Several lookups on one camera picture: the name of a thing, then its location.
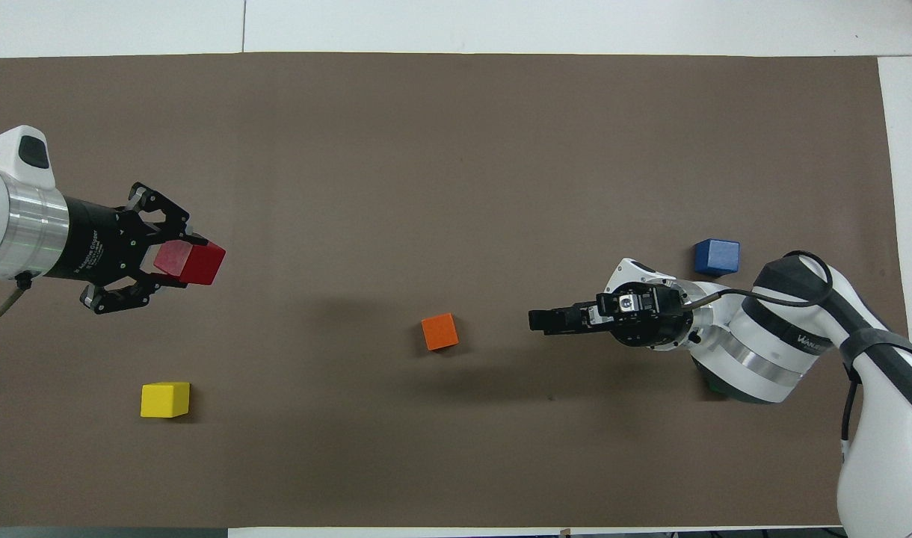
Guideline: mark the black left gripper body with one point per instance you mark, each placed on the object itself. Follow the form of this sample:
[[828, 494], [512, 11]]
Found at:
[[101, 243]]

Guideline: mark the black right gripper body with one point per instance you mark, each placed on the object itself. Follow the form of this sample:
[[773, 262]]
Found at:
[[650, 321]]

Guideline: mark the red wooden block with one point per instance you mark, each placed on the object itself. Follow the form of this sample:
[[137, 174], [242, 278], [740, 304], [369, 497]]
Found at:
[[198, 265]]

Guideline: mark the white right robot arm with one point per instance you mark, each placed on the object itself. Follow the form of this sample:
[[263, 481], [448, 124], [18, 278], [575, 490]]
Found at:
[[770, 351]]

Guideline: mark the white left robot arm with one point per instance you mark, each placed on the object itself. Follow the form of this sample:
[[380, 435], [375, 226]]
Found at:
[[15, 217]]

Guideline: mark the green wooden block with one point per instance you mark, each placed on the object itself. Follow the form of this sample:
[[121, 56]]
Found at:
[[713, 388]]

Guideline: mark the blue wooden block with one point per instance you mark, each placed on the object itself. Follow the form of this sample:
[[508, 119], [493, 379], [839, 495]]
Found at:
[[718, 256]]

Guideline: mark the yellow wooden block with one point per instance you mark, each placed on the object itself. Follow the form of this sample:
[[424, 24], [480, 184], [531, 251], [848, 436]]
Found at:
[[164, 400]]

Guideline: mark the orange wooden block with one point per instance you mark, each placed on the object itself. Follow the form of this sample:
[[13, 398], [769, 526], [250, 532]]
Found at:
[[439, 332]]

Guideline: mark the brown table mat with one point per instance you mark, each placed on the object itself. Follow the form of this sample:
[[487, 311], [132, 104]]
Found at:
[[456, 149]]

